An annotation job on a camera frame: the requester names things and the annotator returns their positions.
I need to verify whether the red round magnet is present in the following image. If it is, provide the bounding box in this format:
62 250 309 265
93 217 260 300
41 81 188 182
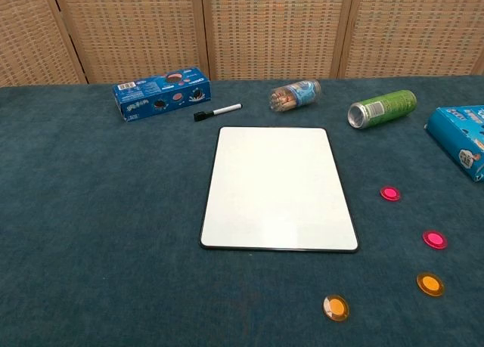
422 230 448 250
380 186 402 202

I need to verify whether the orange round magnet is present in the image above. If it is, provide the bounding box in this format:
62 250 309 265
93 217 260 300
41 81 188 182
322 294 350 322
416 272 445 297

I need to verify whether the white board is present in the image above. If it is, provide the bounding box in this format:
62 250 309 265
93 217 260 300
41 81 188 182
199 125 360 254

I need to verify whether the white marker black cap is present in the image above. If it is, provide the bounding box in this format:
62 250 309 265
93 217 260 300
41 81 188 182
193 103 243 122

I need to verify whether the clear jar of biscuit sticks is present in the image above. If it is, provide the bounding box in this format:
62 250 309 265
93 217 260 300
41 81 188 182
268 79 321 113

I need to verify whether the blue Oreo box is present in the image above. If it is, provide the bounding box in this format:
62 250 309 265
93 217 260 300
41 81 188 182
112 67 212 124

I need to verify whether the woven bamboo folding screen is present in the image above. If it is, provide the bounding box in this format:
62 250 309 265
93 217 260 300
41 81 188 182
0 0 484 88

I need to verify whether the green drink can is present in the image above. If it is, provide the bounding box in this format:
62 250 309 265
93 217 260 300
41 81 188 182
347 89 418 130

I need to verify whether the dark teal tablecloth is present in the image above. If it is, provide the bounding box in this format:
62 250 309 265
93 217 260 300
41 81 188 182
0 76 484 347

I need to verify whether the blue chocolate chip cookie box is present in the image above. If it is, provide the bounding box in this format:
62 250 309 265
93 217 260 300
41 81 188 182
423 104 484 184

